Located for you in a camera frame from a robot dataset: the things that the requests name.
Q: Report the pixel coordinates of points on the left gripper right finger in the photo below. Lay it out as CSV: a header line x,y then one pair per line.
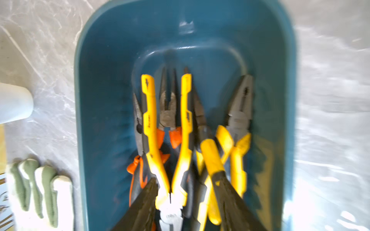
x,y
235,214

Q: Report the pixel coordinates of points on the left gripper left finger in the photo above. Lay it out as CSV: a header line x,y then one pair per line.
x,y
140,216

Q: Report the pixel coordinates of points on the yellow black striped pliers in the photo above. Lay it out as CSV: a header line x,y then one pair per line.
x,y
233,141

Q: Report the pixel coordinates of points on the teal plastic storage box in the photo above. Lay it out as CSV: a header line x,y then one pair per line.
x,y
219,41

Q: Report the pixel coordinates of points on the small orange black pliers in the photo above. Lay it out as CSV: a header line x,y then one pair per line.
x,y
167,119

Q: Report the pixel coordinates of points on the white green work glove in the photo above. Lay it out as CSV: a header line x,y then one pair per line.
x,y
40,198

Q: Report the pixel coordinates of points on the pink flower pot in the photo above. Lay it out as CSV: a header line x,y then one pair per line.
x,y
16,103

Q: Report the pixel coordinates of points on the yellow wide handle pliers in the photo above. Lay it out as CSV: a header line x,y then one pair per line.
x,y
173,195

